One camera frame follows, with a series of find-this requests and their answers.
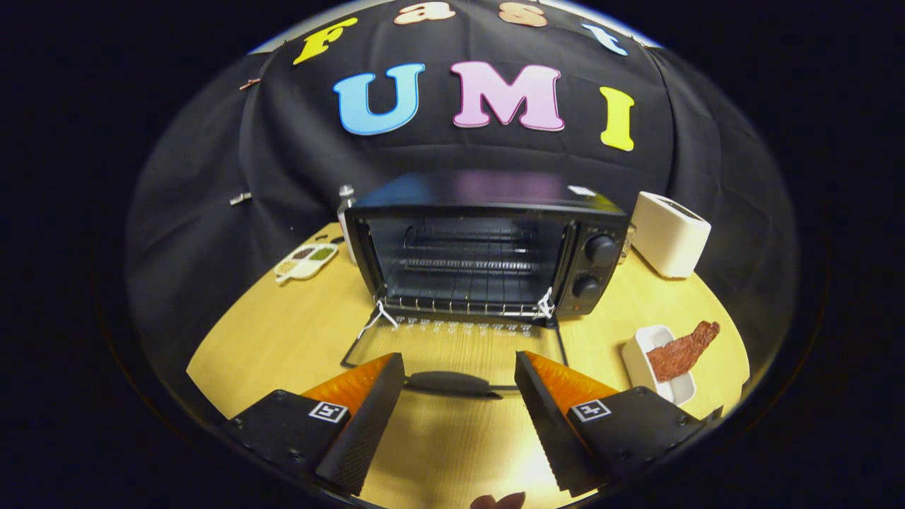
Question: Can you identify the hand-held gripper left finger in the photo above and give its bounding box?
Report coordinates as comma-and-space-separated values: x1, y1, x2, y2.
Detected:
219, 352, 407, 497

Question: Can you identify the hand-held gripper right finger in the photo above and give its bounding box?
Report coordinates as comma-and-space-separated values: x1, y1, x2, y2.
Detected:
514, 350, 723, 498

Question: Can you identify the reddish brown meat slice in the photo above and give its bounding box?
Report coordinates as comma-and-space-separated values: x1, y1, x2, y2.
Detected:
647, 321, 720, 383

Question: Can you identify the black toaster oven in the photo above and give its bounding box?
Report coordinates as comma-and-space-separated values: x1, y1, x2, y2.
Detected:
341, 170, 631, 401

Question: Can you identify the cream bread toaster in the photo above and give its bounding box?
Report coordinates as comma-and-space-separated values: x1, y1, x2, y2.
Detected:
631, 191, 712, 279

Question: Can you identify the white rectangular dish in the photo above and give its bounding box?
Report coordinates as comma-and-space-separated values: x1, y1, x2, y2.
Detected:
622, 325, 697, 407

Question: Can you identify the divided white snack tray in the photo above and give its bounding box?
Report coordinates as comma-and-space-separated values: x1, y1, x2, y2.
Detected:
274, 242, 340, 285

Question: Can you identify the clear plastic bottle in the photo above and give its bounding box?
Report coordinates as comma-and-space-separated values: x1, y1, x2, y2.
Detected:
337, 185, 358, 266

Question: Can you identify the black backdrop cloth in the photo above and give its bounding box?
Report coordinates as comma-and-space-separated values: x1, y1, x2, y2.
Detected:
126, 0, 800, 425

